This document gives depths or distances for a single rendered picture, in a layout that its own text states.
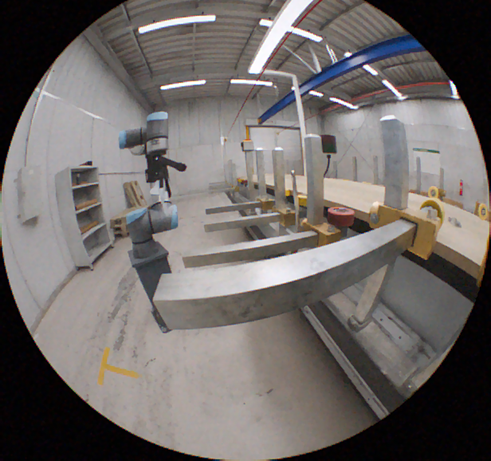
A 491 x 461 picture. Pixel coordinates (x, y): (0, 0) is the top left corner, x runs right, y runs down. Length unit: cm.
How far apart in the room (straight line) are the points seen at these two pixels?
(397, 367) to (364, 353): 10
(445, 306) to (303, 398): 80
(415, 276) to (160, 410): 126
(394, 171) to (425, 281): 34
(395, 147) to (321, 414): 108
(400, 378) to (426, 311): 23
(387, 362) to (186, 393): 97
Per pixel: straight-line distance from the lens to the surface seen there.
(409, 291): 56
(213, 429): 105
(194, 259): 37
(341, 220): 45
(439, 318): 57
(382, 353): 41
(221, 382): 108
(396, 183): 28
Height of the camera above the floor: 102
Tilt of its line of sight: 16 degrees down
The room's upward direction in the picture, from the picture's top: 5 degrees counter-clockwise
